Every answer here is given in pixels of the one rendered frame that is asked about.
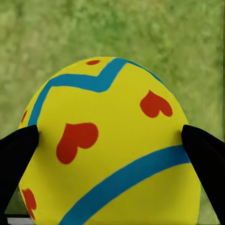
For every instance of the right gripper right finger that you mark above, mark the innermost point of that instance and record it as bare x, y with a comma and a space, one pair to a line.
207, 155

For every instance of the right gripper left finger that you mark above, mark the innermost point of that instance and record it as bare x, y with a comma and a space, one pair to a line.
16, 151

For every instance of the easter egg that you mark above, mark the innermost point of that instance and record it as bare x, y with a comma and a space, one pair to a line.
110, 150

